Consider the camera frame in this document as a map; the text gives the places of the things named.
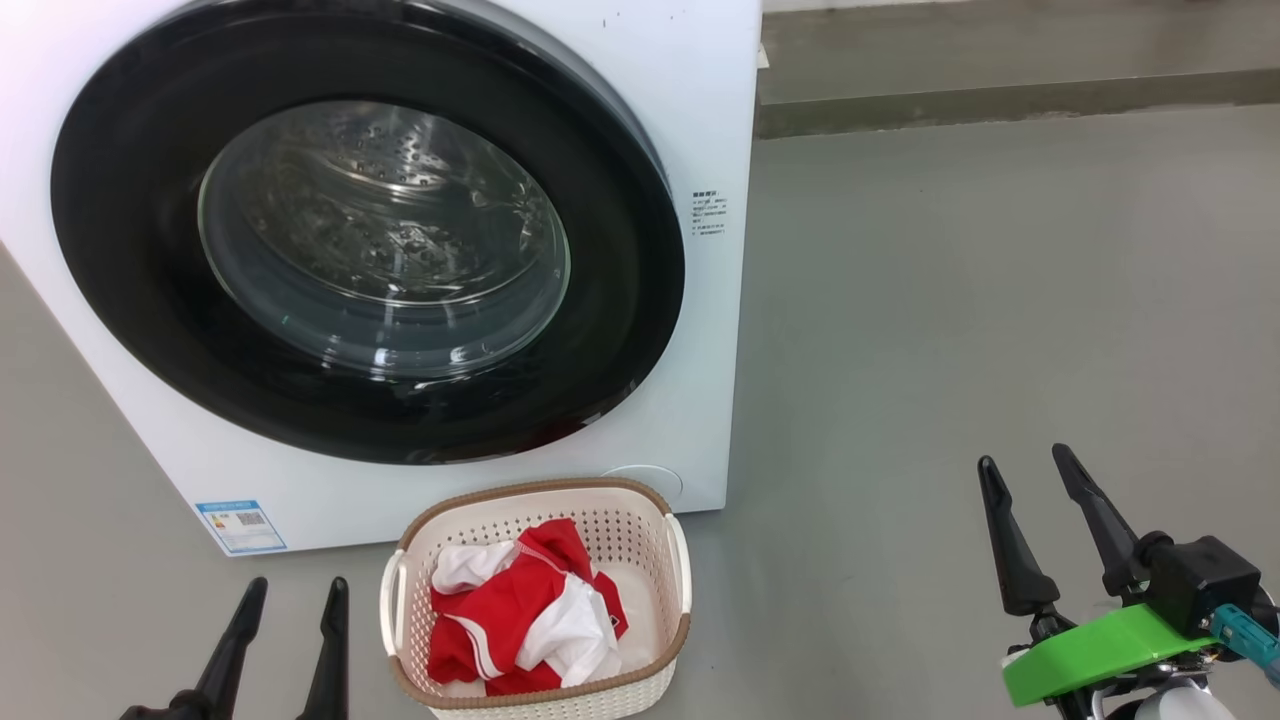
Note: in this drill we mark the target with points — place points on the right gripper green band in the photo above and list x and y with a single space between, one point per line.
1100 655

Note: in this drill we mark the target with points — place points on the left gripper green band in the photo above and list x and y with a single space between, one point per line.
165 708

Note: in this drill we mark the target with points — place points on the red and white garment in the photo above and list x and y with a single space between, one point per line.
500 610

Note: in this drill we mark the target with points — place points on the washing machine door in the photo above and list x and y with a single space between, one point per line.
120 250

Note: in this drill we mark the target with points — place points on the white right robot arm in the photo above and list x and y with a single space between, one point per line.
1185 705

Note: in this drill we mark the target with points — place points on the cream perforated laundry basket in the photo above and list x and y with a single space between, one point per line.
620 530

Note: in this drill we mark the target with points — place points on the white front-load washing machine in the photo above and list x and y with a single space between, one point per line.
710 350

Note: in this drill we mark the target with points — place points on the stainless steel washing machine drum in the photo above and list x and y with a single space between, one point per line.
380 220

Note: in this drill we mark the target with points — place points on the blue energy label sticker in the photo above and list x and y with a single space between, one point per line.
242 527

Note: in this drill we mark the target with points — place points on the round white filter cover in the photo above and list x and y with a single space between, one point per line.
660 480

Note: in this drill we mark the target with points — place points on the small printed text sticker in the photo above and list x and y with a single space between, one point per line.
709 213

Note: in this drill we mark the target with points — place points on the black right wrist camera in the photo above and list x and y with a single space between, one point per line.
1205 580

